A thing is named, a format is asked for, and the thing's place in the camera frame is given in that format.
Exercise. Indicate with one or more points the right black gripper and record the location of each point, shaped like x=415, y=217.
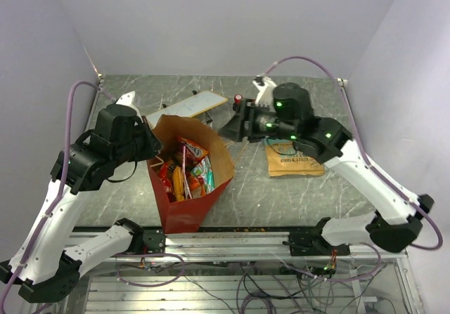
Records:
x=245, y=115

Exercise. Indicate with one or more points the yellow orange snack packet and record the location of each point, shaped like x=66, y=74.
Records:
x=178, y=184

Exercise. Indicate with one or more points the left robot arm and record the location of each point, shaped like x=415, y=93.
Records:
x=44, y=268

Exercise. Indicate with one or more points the orange Foxs fruits candy bag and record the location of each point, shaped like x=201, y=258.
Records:
x=189, y=152

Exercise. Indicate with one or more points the red snack packet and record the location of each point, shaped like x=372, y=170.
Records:
x=165, y=174

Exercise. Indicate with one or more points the red black stamp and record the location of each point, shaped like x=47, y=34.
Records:
x=238, y=98

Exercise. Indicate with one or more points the teal mint candy bag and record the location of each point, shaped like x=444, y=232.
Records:
x=201, y=179

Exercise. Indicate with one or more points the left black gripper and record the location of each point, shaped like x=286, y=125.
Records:
x=153, y=146

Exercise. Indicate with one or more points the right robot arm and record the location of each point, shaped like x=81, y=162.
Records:
x=288, y=115

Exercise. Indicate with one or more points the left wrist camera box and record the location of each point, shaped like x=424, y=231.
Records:
x=130, y=99

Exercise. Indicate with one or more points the red paper bag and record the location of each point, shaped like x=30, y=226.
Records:
x=186, y=216

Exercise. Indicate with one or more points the aluminium rail frame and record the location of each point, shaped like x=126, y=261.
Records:
x=245, y=270

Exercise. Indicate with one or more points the brown kettle chips bag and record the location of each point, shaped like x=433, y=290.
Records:
x=284, y=160

